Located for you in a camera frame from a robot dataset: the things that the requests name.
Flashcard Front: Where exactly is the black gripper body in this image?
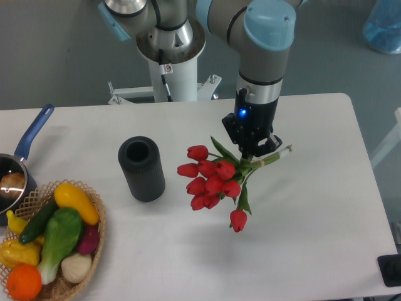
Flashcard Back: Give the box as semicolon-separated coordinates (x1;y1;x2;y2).
222;88;278;151

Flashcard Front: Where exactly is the red tulip bouquet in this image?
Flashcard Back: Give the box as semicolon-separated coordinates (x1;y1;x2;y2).
177;138;292;233

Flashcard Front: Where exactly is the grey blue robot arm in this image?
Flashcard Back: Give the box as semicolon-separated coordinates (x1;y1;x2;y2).
98;1;300;159

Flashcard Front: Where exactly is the dark grey ribbed vase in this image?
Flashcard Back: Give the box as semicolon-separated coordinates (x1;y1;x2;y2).
118;136;165;203

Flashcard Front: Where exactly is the blue transparent container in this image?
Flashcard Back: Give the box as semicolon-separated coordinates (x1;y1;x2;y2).
363;0;400;55

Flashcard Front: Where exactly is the black device at edge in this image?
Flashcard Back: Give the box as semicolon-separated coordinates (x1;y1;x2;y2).
377;254;400;287

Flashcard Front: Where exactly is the purple red onion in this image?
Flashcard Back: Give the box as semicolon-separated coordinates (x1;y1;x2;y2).
77;226;100;255

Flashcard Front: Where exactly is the yellow squash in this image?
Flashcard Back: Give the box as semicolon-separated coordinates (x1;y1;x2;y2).
54;183;100;226

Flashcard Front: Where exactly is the green bok choy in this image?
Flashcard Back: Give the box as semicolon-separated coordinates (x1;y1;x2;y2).
37;208;83;285

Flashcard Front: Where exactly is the white garlic bulb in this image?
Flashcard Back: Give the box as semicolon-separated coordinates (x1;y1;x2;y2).
61;253;91;283

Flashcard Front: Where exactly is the green cucumber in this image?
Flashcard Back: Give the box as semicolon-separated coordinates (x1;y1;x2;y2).
19;200;59;244

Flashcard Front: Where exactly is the woven wicker basket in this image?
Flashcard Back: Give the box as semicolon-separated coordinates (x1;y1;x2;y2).
1;179;106;300

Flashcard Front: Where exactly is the brown bread roll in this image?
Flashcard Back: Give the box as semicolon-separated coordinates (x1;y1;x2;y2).
1;172;25;199

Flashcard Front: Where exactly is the yellow banana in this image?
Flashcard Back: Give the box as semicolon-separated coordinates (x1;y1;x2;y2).
6;210;28;236

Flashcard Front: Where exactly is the yellow bell pepper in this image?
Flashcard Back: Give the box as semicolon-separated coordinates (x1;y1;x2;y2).
1;239;41;270

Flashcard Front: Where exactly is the orange fruit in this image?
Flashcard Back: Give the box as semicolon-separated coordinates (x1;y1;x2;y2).
6;264;42;300

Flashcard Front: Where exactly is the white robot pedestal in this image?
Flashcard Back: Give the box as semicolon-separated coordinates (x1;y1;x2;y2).
108;18;222;105

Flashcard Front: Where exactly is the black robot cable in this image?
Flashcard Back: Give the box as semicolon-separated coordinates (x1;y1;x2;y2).
158;48;174;103

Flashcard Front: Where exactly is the white frame at right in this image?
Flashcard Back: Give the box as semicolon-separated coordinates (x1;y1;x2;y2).
370;107;400;169

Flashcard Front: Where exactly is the blue handled saucepan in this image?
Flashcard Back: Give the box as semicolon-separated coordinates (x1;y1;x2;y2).
1;104;55;226

